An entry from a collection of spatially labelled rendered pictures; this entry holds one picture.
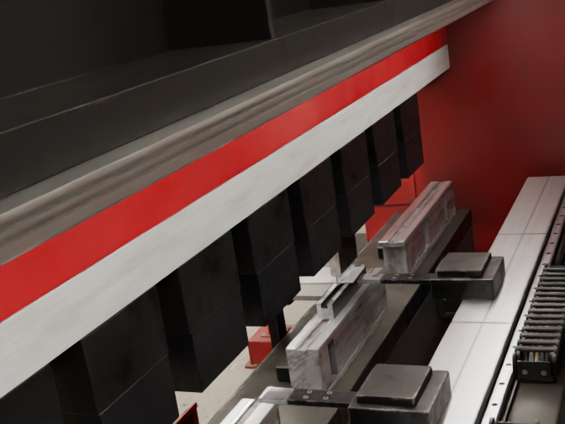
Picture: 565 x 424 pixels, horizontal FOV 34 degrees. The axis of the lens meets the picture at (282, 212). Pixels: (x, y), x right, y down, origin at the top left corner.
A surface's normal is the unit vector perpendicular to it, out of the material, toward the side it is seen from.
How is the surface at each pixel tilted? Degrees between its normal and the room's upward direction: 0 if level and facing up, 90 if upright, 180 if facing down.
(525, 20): 90
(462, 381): 0
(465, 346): 0
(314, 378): 90
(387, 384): 0
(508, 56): 90
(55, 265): 90
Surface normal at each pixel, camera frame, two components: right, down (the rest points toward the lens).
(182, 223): 0.91, -0.03
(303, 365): -0.37, 0.30
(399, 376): -0.15, -0.95
